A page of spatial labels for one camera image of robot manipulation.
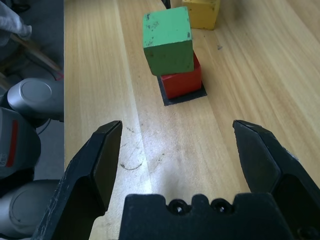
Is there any red wooden block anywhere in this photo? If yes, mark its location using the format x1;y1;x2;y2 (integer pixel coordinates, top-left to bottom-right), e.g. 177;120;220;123
159;53;203;100

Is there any green wooden block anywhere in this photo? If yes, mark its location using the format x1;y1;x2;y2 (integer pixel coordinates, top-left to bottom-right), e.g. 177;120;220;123
142;6;195;77

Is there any yellow wooden block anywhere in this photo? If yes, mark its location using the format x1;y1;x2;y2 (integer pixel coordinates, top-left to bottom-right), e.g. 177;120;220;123
181;0;221;32

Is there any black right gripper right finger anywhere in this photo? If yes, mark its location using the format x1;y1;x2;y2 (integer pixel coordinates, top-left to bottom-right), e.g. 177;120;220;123
232;119;320;240

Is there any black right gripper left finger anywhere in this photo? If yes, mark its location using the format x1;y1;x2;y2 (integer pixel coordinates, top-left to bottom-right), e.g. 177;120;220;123
31;120;124;240

